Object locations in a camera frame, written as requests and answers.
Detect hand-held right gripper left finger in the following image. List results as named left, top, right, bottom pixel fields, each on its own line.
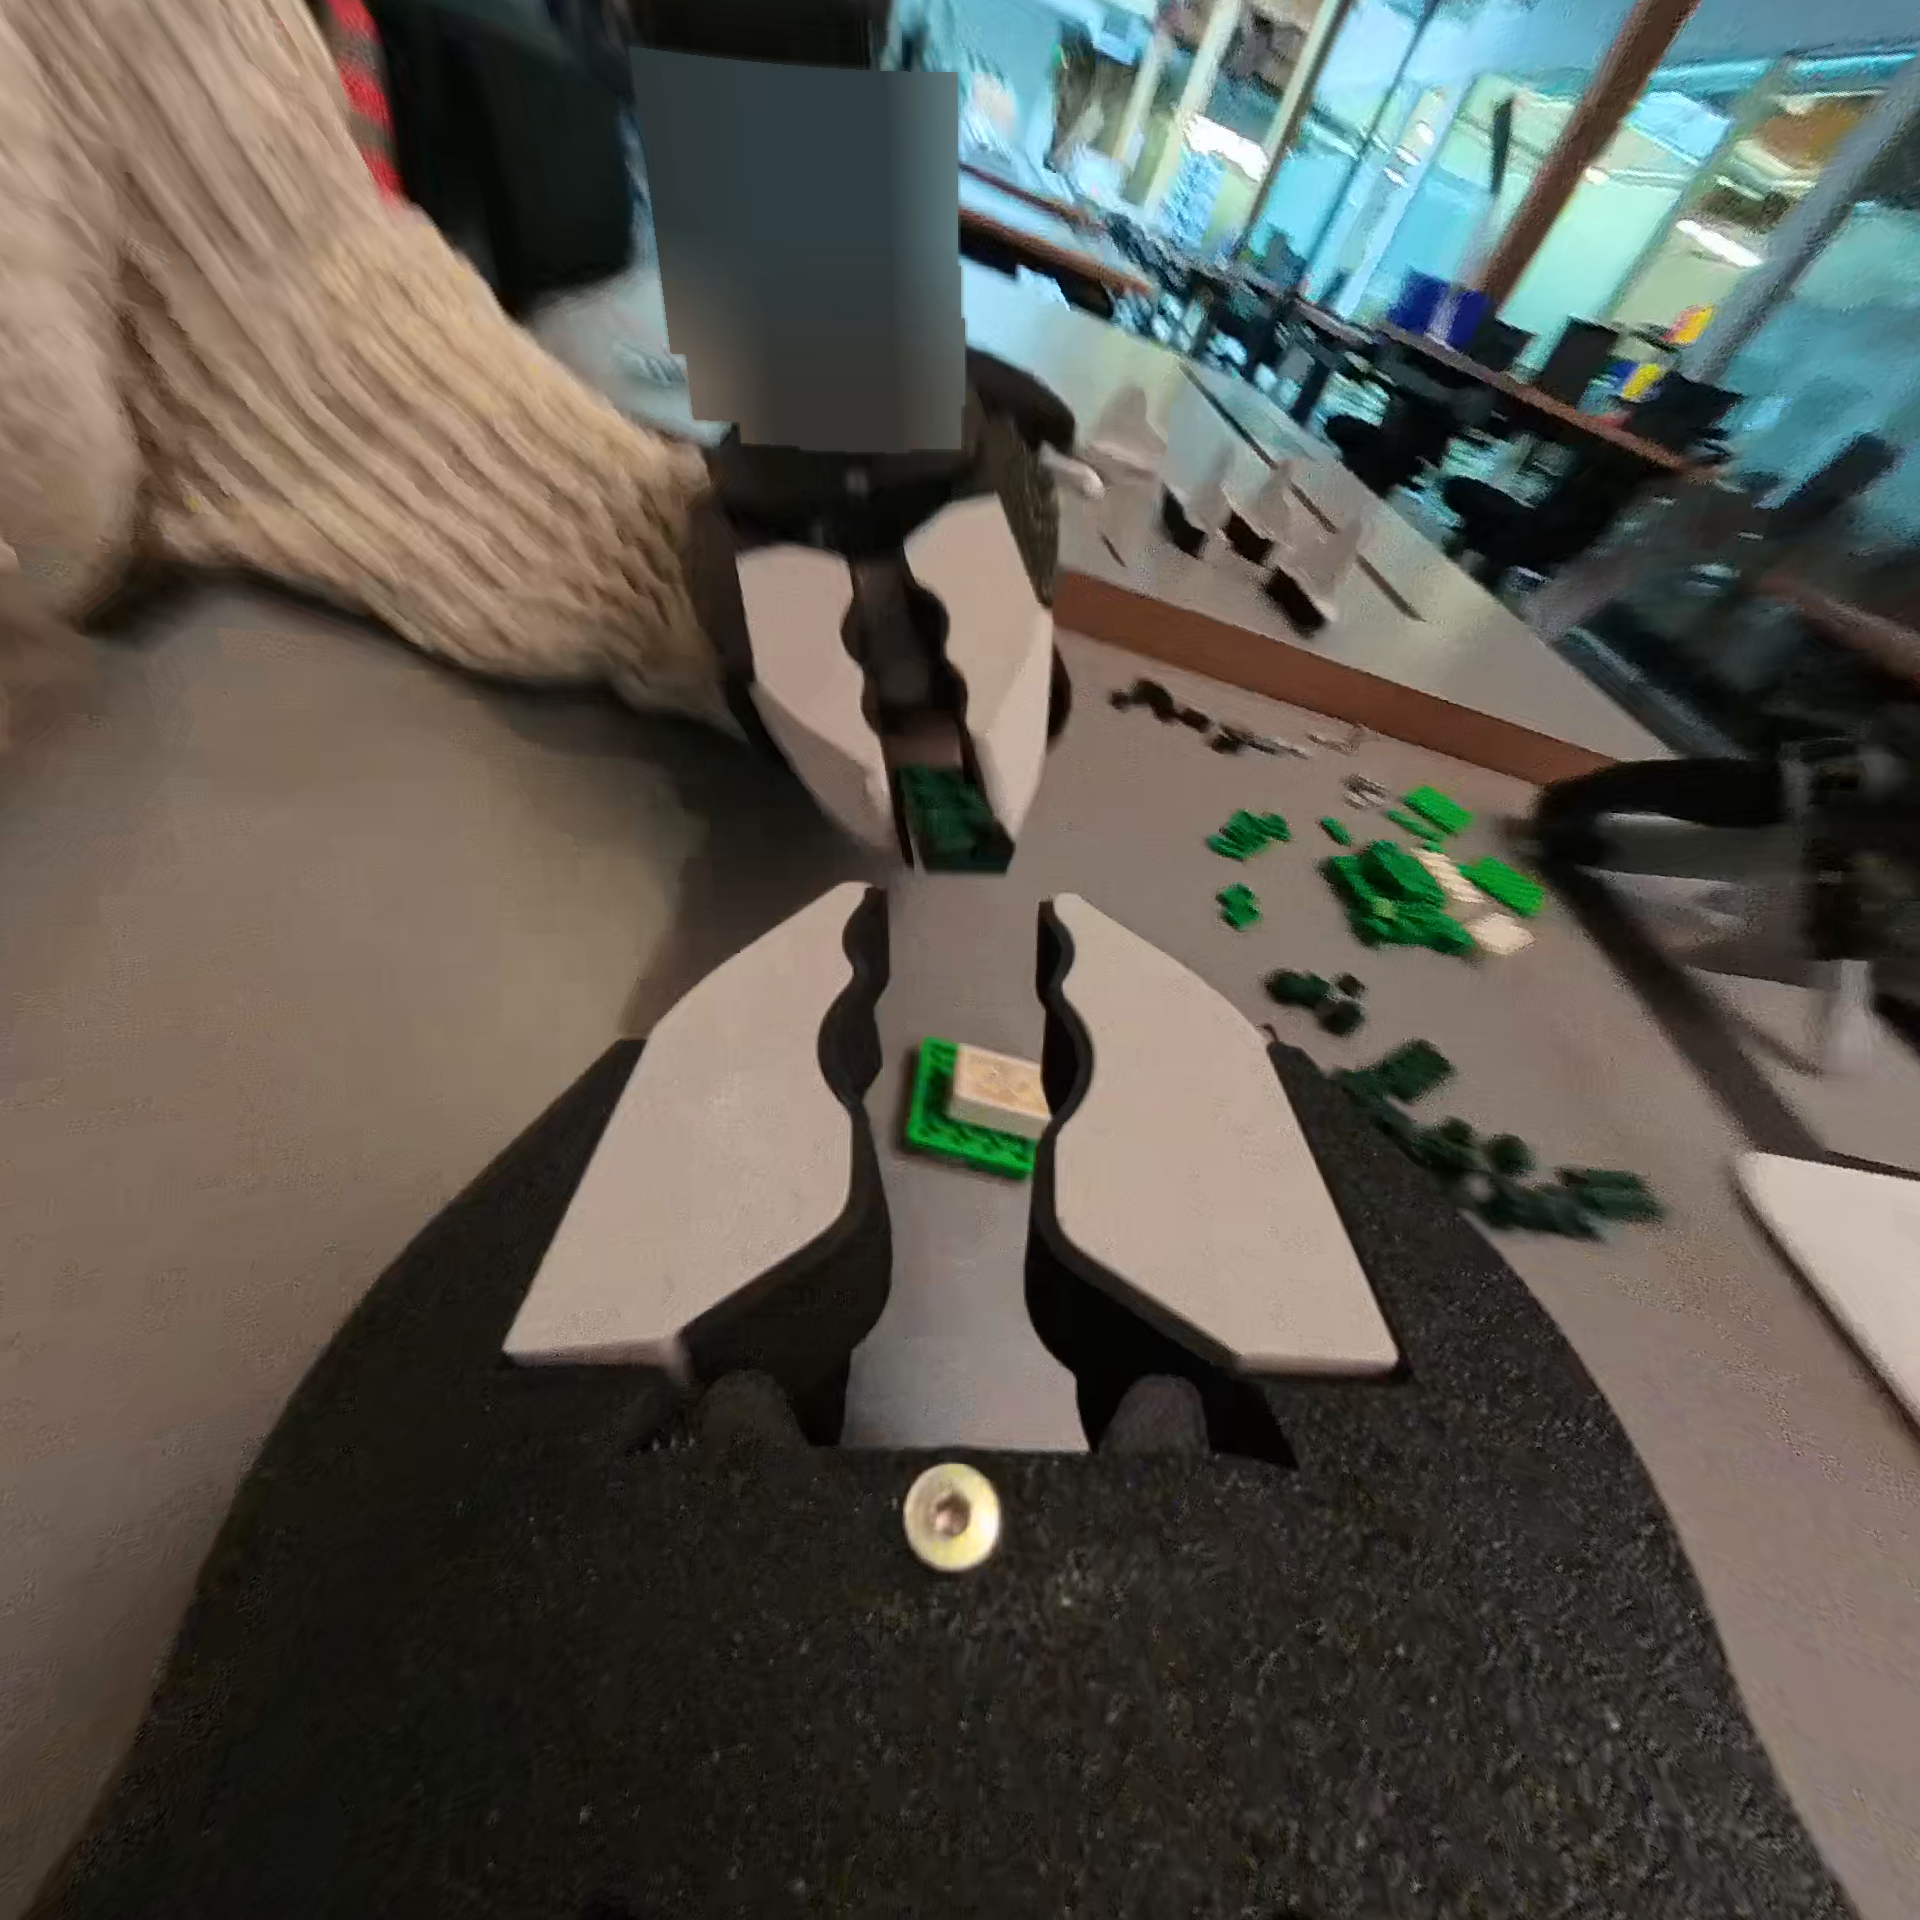
left=504, top=887, right=896, bottom=1382

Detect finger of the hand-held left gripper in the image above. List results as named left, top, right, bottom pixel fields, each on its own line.
left=905, top=496, right=1061, bottom=861
left=736, top=541, right=905, bottom=861

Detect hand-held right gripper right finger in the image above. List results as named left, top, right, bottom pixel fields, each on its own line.
left=1030, top=893, right=1404, bottom=1382

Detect dark green lego brick stack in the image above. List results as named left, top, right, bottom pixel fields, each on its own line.
left=898, top=767, right=1020, bottom=878

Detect person's left forearm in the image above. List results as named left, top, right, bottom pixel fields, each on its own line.
left=0, top=0, right=751, bottom=738

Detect small black lego pieces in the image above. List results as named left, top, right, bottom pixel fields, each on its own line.
left=1108, top=679, right=1250, bottom=757

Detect green lego base, tan brick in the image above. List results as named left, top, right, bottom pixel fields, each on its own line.
left=904, top=1037, right=1061, bottom=1184

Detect scattered dark green lego pieces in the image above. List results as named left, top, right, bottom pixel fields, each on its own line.
left=1259, top=961, right=1664, bottom=1243

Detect pile of bright green lego pieces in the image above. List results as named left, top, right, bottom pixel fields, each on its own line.
left=1199, top=780, right=1549, bottom=966

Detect white round-cornered base plate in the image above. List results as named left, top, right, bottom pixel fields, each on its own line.
left=1738, top=1147, right=1920, bottom=1431

